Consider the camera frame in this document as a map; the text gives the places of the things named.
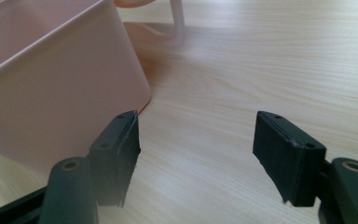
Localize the pink plastic bin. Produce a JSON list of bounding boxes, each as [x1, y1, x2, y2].
[[0, 0, 152, 175]]

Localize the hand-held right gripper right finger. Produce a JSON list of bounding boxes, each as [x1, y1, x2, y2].
[[252, 110, 358, 224]]

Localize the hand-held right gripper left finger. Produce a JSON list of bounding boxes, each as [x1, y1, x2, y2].
[[38, 109, 142, 224]]

